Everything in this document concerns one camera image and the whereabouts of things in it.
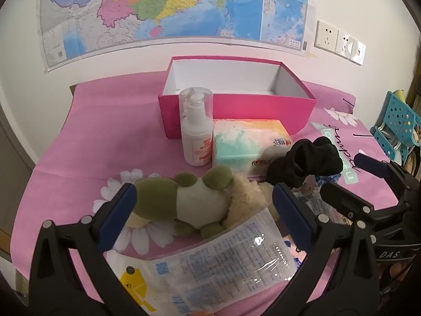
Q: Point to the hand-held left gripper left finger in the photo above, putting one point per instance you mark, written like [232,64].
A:
[116,217]

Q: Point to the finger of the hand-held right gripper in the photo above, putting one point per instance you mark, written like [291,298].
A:
[342,197]
[371,168]

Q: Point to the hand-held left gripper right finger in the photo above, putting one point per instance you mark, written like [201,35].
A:
[292,217]

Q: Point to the blue gingham scrunchie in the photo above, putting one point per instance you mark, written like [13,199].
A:
[329,179]

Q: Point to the floral tissue packet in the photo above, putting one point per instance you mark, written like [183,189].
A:
[293,257]

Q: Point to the green frog plush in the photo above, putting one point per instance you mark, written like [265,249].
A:
[158,200]

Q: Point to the black scrunchie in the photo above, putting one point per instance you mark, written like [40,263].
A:
[312,161]

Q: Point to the beige teddy bear plush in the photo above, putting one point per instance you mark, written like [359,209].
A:
[245,200]

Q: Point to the wipes packet with yellow print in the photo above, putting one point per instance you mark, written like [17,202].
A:
[213,263]

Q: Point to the pink cardboard box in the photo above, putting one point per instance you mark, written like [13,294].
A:
[230,112]

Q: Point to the clear plastic packet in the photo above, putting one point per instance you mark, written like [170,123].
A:
[312,200]

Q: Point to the blue perforated plastic basket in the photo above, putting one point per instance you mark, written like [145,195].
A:
[398,118]

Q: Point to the pastel tissue box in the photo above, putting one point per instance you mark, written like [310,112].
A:
[240,144]

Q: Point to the pink printed blanket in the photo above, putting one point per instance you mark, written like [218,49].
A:
[98,121]

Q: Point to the grey door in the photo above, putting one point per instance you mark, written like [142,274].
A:
[13,177]

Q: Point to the white pump lotion bottle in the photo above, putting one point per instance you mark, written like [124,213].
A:
[195,138]

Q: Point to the white wall socket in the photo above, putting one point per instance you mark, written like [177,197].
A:
[325,36]
[350,47]

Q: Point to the colourful wall map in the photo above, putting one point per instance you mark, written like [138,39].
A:
[164,6]

